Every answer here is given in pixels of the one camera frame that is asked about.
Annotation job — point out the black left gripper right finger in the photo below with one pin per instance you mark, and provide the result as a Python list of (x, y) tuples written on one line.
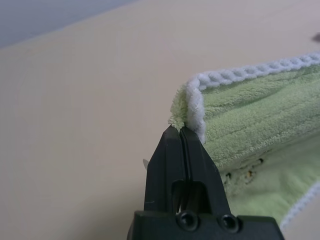
[(202, 162)]

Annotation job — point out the green towel with white trim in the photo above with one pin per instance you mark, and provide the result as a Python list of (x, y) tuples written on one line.
[(250, 112)]

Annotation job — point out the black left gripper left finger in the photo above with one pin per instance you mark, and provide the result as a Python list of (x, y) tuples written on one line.
[(162, 162)]

